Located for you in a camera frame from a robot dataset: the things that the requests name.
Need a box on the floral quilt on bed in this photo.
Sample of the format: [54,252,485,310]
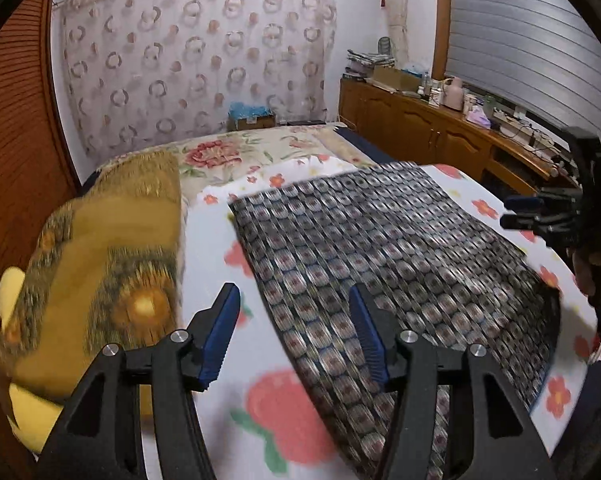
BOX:
[100,121,382,196]

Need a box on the navy patterned satin pajama top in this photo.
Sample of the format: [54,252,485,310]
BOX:
[231,162,561,478]

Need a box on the person's right hand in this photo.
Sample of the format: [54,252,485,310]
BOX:
[570,249,601,304]

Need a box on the pink circle patterned curtain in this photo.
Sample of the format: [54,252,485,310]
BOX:
[60,0,337,163]

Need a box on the cardboard box with blue cloth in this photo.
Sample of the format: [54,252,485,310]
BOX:
[227,102,276,131]

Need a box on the white strawberry flower sheet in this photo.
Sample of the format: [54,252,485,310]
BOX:
[181,156,597,479]

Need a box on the wooden sideboard cabinet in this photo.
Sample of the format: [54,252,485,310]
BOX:
[338,79,559,197]

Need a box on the pink thermos jug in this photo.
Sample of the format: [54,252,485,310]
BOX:
[441,77,464,112]

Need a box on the cardboard box on cabinet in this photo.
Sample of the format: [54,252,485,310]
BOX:
[372,66,421,92]

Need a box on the navy blue bed blanket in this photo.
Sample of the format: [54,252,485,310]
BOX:
[334,126,395,164]

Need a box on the pink tissue pack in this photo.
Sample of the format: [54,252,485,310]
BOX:
[465,105,491,129]

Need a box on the brown louvered wardrobe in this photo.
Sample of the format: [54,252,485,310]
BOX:
[0,0,82,480]

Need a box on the stack of folded papers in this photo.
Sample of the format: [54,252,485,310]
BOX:
[345,49,395,79]

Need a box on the grey zebra window blind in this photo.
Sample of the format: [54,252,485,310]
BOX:
[447,0,601,136]

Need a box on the yellow plush toy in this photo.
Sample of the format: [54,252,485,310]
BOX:
[0,266,176,453]

